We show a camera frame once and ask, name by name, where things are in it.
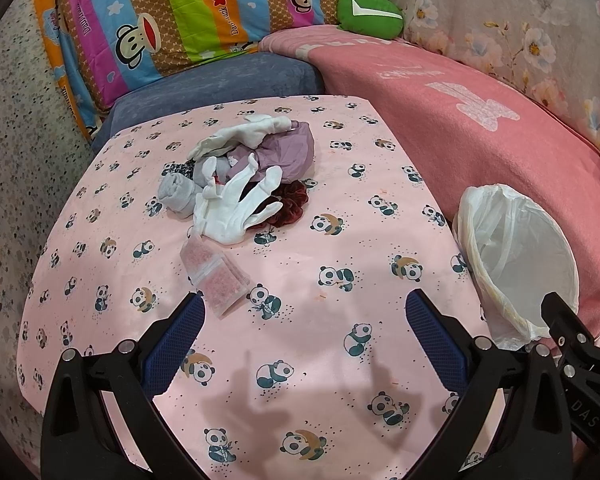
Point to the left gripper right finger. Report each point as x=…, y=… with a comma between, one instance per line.
x=533, y=436

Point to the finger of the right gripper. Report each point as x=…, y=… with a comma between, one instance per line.
x=578, y=367

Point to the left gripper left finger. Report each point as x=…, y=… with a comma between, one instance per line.
x=100, y=420

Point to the white glove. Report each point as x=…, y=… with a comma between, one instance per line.
x=222, y=214
x=250, y=133

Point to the grey sock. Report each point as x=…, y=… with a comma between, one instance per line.
x=182, y=183

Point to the dark red velvet scrunchie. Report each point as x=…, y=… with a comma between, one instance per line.
x=293, y=196

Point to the purple cloth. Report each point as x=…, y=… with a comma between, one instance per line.
x=292, y=151

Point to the white lined trash bin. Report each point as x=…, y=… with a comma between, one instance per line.
x=517, y=254

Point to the pink blanket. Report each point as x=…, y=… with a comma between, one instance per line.
x=462, y=128

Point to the floral grey quilt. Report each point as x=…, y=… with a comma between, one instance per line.
x=549, y=50

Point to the green swoosh cushion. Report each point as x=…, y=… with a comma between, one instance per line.
x=375, y=18

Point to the blue grey cushion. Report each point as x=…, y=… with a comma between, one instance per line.
x=244, y=77

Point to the colourful monkey print pillow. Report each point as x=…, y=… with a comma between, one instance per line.
x=100, y=50

